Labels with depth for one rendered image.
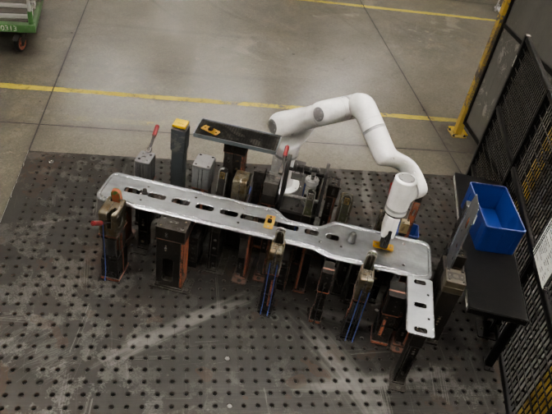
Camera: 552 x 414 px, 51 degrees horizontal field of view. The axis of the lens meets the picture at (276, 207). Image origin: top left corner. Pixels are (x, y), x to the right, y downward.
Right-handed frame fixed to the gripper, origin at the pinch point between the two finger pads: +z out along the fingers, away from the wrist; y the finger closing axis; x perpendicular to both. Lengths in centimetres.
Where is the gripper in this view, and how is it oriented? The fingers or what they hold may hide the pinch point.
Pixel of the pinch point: (384, 241)
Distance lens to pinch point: 237.5
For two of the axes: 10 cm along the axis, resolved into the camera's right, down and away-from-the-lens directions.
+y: -1.8, 5.9, -7.8
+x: 9.7, 2.2, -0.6
